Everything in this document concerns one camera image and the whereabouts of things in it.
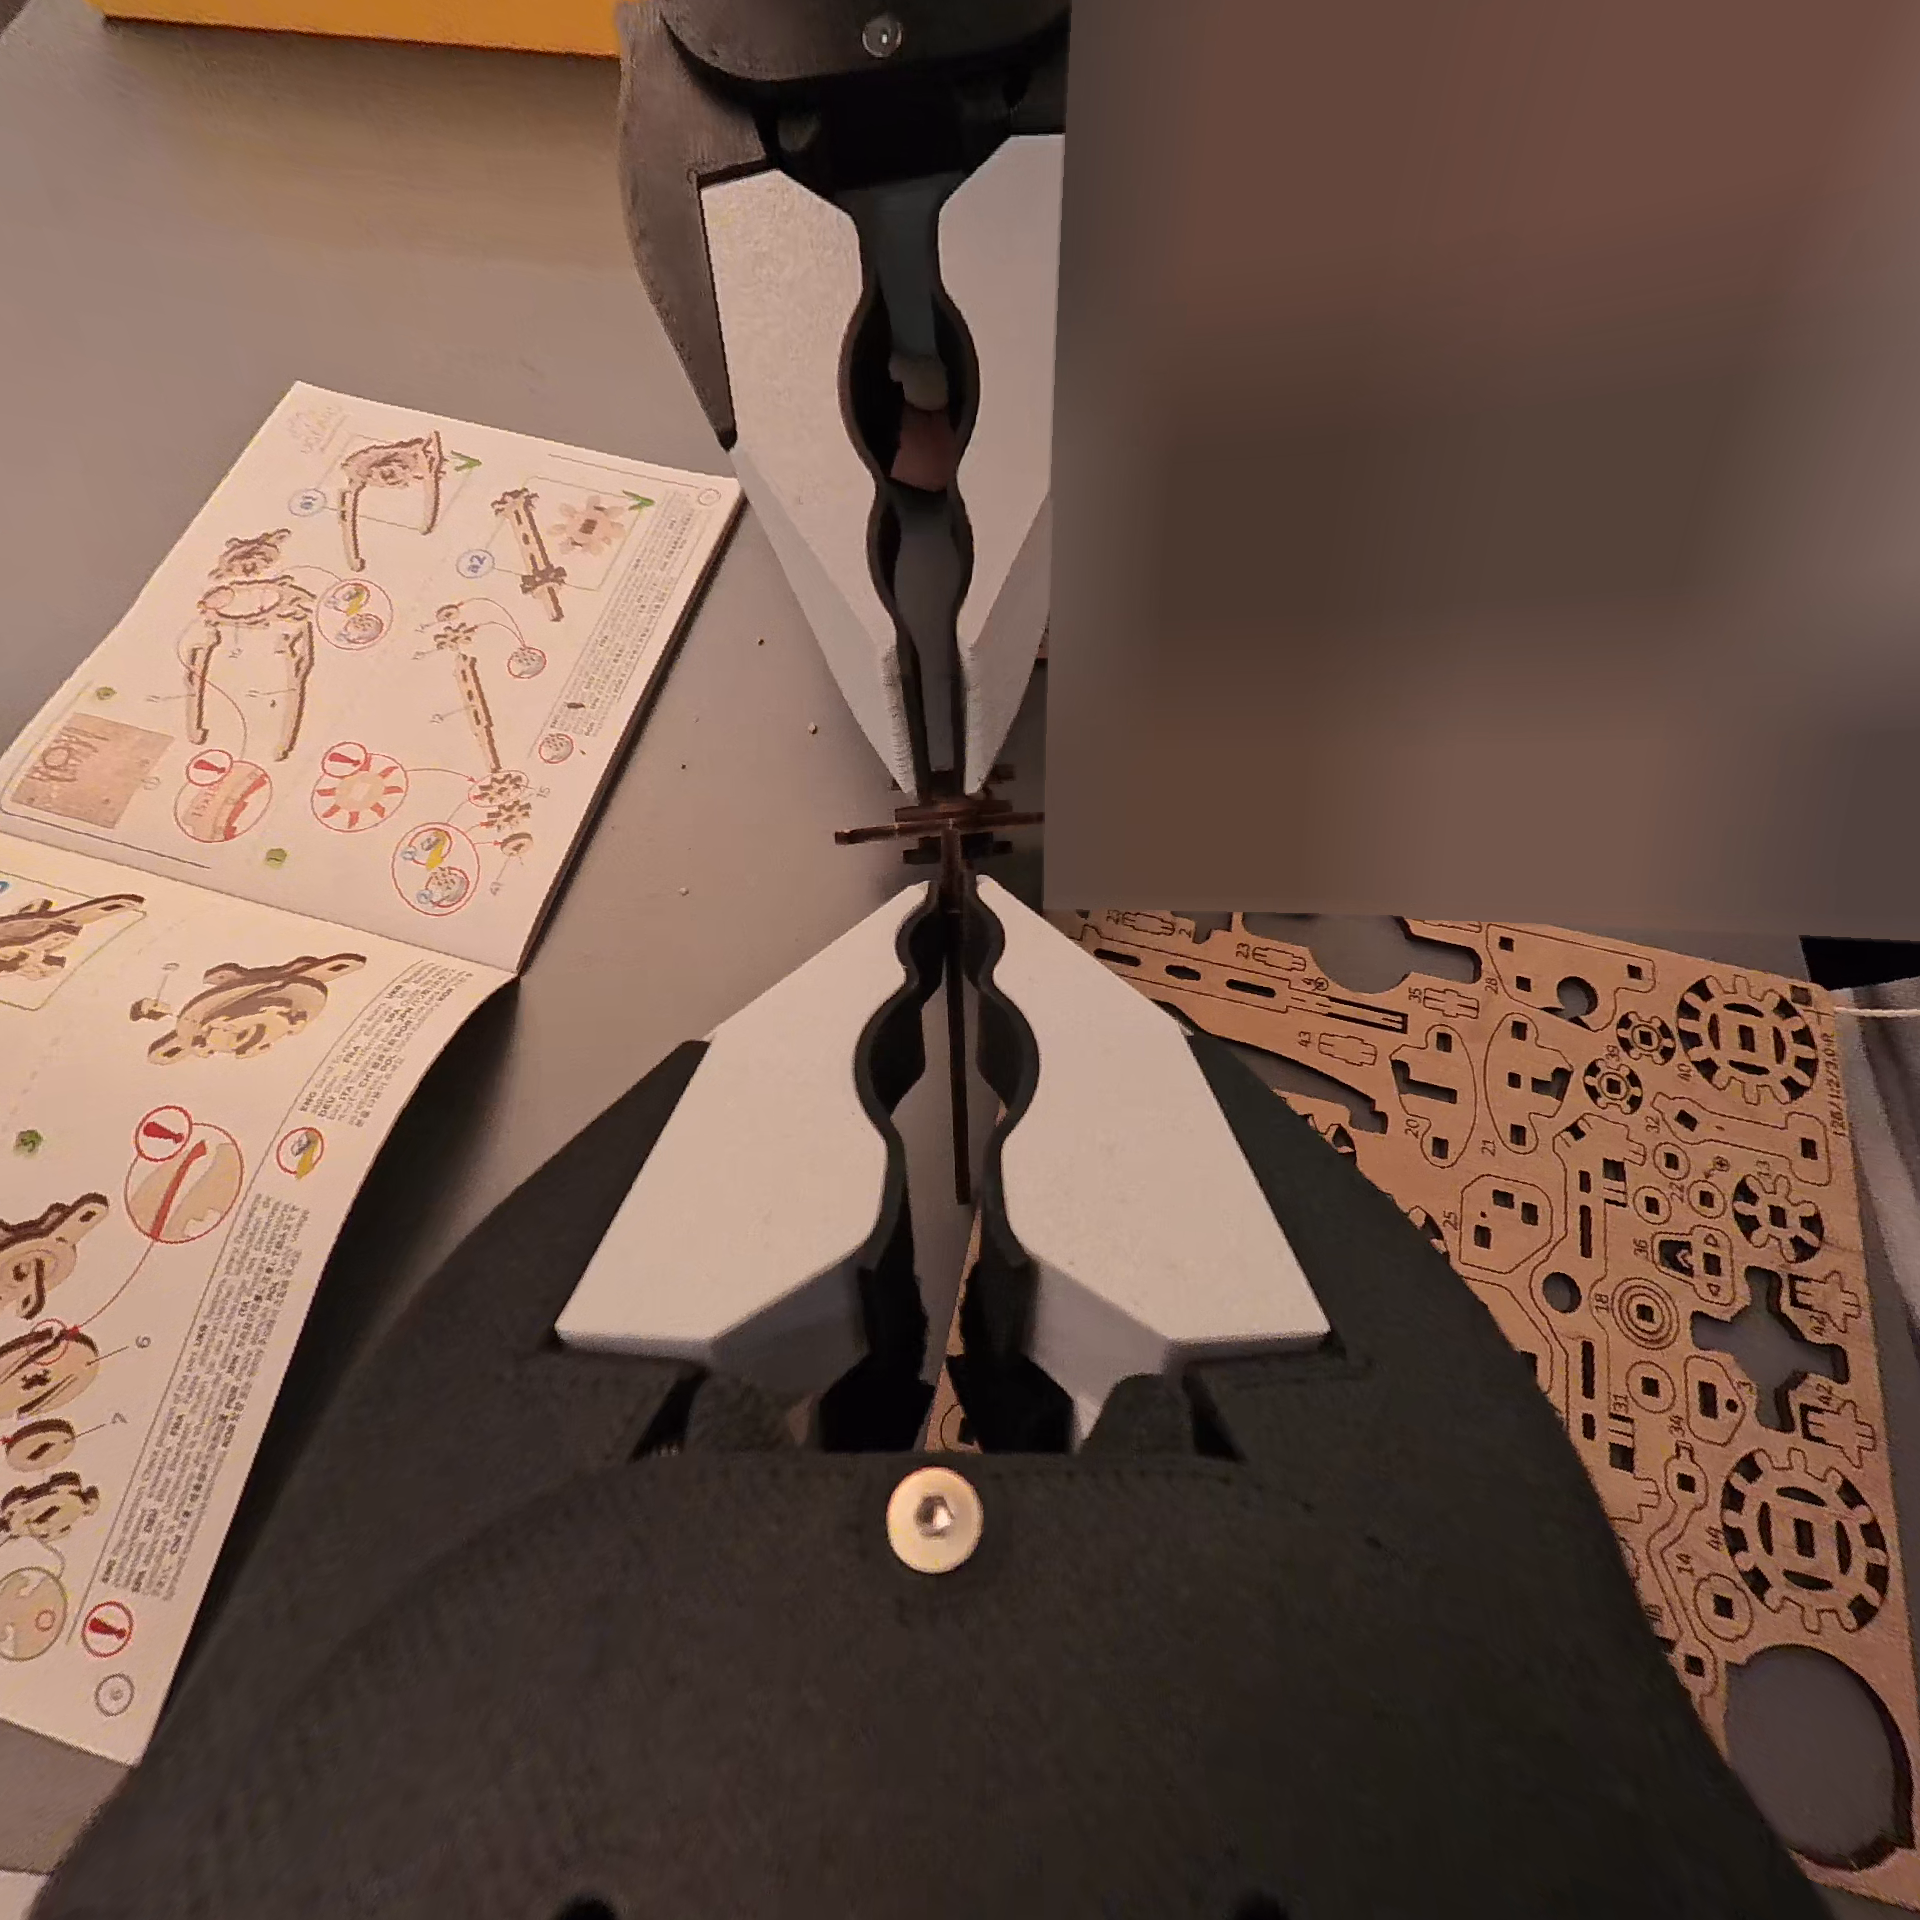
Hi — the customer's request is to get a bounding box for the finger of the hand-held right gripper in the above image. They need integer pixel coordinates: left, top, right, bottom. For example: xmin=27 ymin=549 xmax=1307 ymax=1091
xmin=933 ymin=131 xmax=1070 ymax=800
xmin=693 ymin=152 xmax=925 ymax=800

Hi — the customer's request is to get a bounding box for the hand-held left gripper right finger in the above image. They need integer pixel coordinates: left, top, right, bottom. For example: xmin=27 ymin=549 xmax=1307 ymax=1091
xmin=971 ymin=880 xmax=1335 ymax=1422

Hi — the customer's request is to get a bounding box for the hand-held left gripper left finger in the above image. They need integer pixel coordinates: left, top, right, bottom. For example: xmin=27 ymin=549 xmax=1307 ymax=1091
xmin=557 ymin=882 xmax=935 ymax=1415

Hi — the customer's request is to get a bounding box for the wooden gear shaft assembly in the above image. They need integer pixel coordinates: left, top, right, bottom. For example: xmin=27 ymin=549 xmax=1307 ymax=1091
xmin=834 ymin=771 xmax=1041 ymax=1206

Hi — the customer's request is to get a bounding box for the laser-cut plywood parts sheet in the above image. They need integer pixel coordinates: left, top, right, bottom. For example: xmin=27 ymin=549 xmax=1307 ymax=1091
xmin=922 ymin=907 xmax=1882 ymax=1891

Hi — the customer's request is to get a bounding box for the person's right hand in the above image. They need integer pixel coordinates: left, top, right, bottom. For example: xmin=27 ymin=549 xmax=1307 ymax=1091
xmin=896 ymin=355 xmax=961 ymax=488

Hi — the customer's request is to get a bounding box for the yellow plastic bin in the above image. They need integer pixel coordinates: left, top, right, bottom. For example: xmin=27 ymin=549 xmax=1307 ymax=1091
xmin=104 ymin=0 xmax=626 ymax=59

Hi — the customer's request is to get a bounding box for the illustrated instruction booklet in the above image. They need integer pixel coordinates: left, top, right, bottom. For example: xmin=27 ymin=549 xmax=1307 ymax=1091
xmin=0 ymin=382 xmax=745 ymax=1766

